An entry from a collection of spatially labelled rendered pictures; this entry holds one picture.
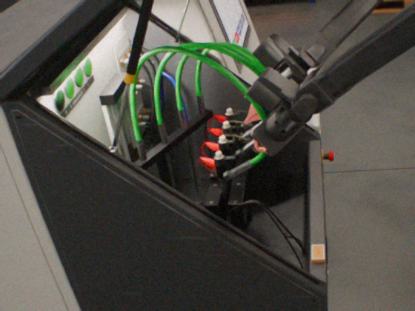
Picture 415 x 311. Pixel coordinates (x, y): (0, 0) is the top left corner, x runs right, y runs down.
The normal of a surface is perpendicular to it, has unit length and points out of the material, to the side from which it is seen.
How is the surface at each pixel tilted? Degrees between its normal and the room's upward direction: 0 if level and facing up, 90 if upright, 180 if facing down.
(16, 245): 90
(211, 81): 90
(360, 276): 0
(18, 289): 90
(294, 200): 0
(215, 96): 90
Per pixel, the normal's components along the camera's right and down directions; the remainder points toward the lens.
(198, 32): -0.15, 0.52
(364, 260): -0.15, -0.85
